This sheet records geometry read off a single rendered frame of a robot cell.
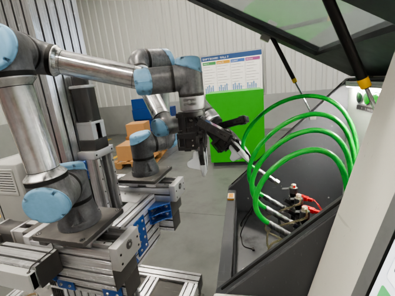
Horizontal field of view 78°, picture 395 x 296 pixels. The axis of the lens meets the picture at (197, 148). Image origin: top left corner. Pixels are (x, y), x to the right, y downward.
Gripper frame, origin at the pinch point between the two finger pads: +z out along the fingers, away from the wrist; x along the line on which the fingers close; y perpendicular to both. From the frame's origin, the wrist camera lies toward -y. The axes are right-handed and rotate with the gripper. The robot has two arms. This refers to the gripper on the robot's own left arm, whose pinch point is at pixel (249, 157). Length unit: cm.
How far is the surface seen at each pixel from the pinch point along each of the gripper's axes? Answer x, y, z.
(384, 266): 47, -20, 31
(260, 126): -318, 51, -75
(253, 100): -304, 29, -112
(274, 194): -35.0, 13.4, 16.9
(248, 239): -10.3, 27.0, 24.2
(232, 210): -8.3, 23.7, 10.9
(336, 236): 32.8, -13.6, 28.3
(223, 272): 24.3, 20.8, 23.9
